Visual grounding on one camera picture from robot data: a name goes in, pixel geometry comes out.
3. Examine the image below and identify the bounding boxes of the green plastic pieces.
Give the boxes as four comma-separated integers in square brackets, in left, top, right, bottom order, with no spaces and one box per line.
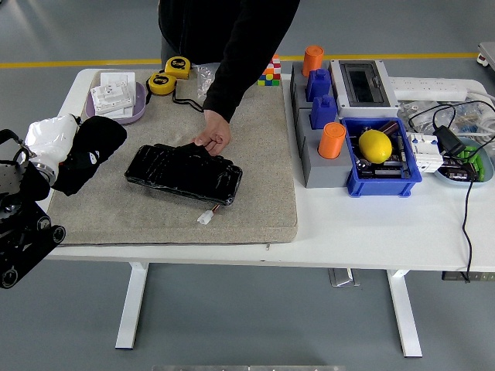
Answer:
[458,145,489,182]

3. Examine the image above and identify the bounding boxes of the purple tray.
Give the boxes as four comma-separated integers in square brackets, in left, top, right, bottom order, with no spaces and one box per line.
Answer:
[84,80,148,125]

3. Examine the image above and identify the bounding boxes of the clear bags of small parts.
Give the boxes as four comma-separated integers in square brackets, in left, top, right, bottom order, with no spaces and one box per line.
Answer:
[398,99,495,136]

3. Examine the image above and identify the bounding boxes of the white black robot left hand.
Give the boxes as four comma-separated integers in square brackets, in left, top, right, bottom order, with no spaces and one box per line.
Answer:
[25,113,102,173]

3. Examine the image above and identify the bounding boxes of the white electrical distribution box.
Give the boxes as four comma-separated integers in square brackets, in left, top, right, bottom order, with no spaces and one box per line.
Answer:
[329,59,401,119]

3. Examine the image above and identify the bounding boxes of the blue block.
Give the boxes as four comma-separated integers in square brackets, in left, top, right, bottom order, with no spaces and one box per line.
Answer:
[310,94,340,131]
[306,68,333,104]

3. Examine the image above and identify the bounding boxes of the white socket with raised back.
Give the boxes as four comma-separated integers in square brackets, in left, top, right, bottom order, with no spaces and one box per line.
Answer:
[90,82,135,113]

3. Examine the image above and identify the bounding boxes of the white power strip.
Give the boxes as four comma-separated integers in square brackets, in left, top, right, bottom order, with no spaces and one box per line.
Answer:
[388,77,469,102]

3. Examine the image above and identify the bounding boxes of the white connector with wires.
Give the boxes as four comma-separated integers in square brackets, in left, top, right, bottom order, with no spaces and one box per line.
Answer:
[196,204,221,226]

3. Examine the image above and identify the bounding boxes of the brown capacitor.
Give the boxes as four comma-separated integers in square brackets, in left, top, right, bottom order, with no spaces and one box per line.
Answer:
[442,157,480,182]
[377,120,400,137]

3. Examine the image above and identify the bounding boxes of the grey-brown mat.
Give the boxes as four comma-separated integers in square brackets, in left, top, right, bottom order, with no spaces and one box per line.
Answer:
[48,68,299,247]

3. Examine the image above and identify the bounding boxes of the black power adapter with cord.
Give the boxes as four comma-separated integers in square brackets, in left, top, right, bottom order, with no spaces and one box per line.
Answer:
[408,100,495,284]

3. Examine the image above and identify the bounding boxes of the white circuit breaker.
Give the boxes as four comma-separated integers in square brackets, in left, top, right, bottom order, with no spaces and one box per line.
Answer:
[405,131,445,174]

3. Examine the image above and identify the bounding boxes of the white cable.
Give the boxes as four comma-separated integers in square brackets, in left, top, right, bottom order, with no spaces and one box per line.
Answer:
[467,90,495,136]

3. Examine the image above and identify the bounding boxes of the orange cylinder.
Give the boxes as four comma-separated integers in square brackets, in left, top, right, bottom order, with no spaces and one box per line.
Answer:
[317,122,347,159]
[302,45,326,78]

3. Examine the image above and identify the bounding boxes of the blue plastic bin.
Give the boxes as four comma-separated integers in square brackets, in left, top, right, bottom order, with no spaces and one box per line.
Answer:
[340,117,423,198]

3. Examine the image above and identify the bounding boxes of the grey cart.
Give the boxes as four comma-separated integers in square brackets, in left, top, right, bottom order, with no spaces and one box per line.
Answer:
[476,41,495,71]

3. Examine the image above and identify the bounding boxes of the colourful puzzle cube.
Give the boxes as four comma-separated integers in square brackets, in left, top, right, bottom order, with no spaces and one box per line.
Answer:
[258,53,282,87]

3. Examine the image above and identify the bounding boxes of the person's left hand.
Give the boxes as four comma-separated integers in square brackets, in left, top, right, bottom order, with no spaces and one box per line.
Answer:
[192,109,232,157]

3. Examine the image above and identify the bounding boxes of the black rag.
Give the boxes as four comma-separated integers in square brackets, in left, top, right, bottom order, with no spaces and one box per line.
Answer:
[51,114,128,197]

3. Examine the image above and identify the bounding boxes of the white table leg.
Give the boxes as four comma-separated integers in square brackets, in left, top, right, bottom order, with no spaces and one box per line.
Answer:
[114,262,150,350]
[386,269,423,359]

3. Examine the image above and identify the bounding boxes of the grey base block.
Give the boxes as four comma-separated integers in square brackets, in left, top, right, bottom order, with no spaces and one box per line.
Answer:
[296,107,353,189]
[289,60,337,113]

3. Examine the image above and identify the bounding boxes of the person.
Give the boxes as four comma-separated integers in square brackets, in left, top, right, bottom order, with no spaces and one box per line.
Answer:
[157,0,301,66]

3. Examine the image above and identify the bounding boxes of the light blue bowl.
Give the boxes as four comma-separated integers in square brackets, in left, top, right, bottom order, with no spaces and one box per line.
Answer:
[433,135,494,189]

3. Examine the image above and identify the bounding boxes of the black glossy panel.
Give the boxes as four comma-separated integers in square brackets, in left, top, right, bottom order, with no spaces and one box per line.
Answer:
[124,141,244,206]

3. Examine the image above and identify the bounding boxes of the yellow lemon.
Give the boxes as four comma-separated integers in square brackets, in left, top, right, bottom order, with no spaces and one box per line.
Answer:
[358,129,394,163]

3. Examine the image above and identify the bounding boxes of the black table control box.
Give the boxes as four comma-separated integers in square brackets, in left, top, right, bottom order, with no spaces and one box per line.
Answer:
[442,271,495,283]

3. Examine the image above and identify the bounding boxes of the grey metal bracket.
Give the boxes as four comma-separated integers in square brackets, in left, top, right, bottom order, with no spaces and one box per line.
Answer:
[328,268,361,288]

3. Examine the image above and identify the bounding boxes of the flat white socket plate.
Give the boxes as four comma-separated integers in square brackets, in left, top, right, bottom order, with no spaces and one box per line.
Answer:
[100,104,135,120]
[100,71,137,94]

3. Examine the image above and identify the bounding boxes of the clear plastic bag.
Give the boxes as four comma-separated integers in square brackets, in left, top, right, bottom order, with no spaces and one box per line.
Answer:
[192,63,221,104]

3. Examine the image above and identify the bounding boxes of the yellow tape measure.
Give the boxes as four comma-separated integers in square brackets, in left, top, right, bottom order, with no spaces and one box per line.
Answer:
[145,72,205,114]
[164,56,193,80]

